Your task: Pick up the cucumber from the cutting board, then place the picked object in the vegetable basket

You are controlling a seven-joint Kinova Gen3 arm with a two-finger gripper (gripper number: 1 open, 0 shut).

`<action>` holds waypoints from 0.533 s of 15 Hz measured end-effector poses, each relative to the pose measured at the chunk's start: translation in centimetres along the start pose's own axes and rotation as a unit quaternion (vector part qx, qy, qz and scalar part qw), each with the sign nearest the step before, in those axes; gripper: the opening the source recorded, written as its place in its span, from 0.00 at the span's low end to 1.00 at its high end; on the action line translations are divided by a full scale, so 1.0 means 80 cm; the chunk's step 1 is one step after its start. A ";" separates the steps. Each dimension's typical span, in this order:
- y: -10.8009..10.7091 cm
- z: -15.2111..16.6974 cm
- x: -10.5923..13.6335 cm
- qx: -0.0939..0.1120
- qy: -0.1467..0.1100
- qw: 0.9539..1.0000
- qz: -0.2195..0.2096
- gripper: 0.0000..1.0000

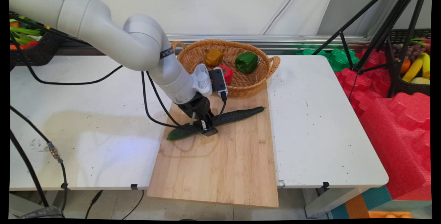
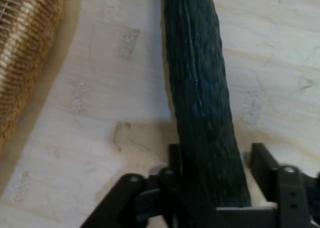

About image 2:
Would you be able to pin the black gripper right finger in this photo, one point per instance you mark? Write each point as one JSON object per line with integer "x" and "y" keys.
{"x": 295, "y": 198}

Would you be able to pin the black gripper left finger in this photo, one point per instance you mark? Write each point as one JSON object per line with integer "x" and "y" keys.
{"x": 175, "y": 200}

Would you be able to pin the dark green cucumber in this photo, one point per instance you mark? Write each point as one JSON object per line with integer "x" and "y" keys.
{"x": 200, "y": 87}

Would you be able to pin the woven wicker basket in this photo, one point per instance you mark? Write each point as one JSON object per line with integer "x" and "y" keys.
{"x": 22, "y": 50}

